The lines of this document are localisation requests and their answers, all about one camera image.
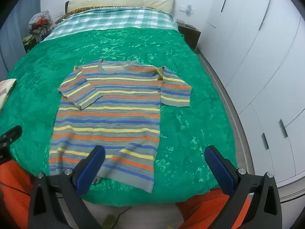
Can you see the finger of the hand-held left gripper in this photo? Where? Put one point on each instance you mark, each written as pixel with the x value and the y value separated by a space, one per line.
pixel 12 132

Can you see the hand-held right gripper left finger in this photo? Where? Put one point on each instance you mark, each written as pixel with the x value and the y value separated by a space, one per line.
pixel 91 169

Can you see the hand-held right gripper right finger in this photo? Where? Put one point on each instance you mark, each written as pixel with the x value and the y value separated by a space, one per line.
pixel 219 169

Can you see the striped knit sweater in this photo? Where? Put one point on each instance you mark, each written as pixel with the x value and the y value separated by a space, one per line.
pixel 107 114

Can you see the orange shaggy rug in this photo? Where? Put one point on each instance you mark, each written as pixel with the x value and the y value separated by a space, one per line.
pixel 214 210

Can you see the patterned white cushion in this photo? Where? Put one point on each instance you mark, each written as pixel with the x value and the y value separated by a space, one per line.
pixel 6 88

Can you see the green floral bedspread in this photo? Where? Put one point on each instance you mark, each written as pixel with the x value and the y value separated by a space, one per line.
pixel 202 124

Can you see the grey curtain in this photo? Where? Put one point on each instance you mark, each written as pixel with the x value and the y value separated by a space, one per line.
pixel 14 40

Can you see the floral fabric bundle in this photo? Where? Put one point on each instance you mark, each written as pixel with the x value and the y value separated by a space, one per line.
pixel 39 19

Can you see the white wardrobe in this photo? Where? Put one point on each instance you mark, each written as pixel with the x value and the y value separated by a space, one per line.
pixel 262 52

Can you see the dark wooden nightstand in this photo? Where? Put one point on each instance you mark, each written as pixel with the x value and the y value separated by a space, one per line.
pixel 190 35

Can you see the green checked blanket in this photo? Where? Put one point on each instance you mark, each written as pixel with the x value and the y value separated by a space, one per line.
pixel 119 19

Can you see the grey bed frame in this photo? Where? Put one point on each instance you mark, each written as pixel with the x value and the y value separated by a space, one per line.
pixel 228 105

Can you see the small blue wall fixture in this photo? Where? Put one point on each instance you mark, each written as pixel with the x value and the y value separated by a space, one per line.
pixel 188 9

